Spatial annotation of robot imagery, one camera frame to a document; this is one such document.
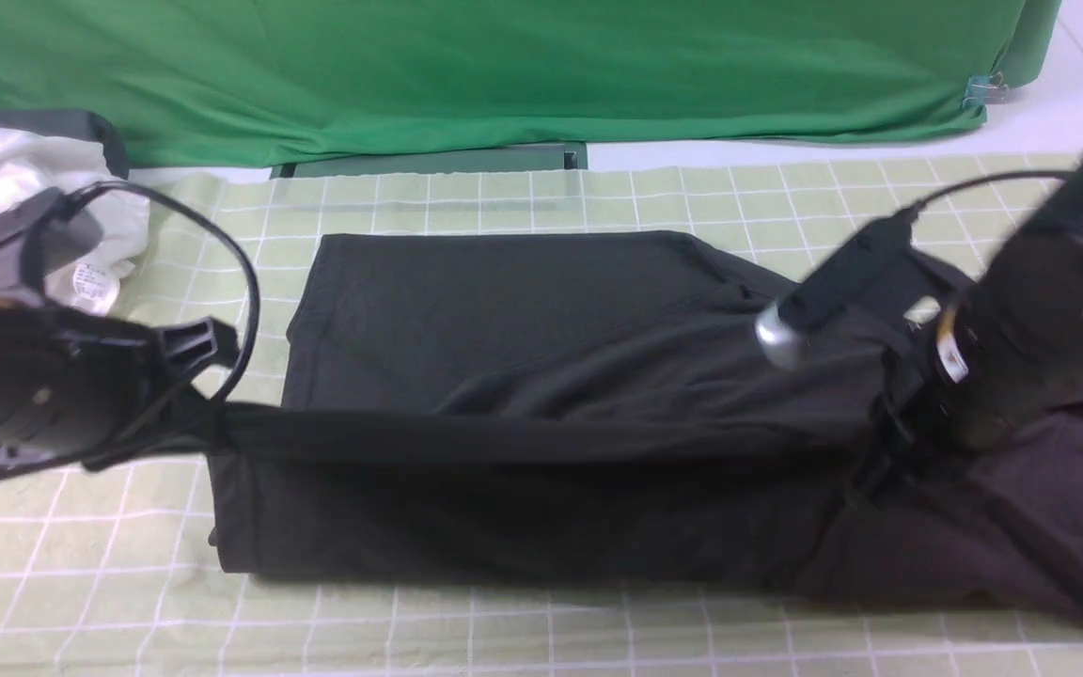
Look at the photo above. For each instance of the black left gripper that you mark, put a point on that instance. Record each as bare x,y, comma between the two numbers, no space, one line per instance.
71,382

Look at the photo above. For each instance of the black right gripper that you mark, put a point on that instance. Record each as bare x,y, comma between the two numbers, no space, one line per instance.
915,415

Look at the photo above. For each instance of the dark gray long-sleeve top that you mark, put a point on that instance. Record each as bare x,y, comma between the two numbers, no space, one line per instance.
579,410

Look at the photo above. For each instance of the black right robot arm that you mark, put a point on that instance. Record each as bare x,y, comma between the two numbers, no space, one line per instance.
998,355

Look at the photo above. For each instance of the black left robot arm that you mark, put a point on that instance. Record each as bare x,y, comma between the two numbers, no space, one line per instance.
78,386

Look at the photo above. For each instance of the green checkered tablecloth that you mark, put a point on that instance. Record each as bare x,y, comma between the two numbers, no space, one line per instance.
112,574

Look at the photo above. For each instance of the white crumpled shirt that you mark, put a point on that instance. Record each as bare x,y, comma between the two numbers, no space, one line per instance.
31,162

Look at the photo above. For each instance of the teal binder clip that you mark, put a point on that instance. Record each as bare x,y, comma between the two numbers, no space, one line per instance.
985,89

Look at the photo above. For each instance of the green backdrop cloth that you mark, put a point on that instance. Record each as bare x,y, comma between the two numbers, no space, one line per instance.
261,83

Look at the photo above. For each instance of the dark green metal base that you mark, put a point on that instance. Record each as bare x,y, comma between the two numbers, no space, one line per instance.
525,157

